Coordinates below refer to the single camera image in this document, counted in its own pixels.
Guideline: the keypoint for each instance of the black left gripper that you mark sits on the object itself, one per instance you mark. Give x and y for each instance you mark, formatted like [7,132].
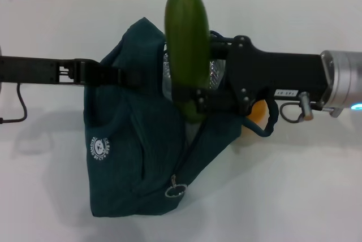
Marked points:
[28,69]

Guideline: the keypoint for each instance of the teal insulated lunch bag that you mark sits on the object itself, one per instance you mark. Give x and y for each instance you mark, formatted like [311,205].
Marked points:
[127,168]

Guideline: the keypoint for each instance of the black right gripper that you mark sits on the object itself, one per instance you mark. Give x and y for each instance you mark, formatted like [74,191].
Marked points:
[282,72]

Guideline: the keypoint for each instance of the green cucumber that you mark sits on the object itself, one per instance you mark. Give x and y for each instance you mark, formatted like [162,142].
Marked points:
[186,41]

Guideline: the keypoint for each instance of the orange pear fruit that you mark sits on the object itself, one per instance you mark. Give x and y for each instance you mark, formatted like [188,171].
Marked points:
[258,112]

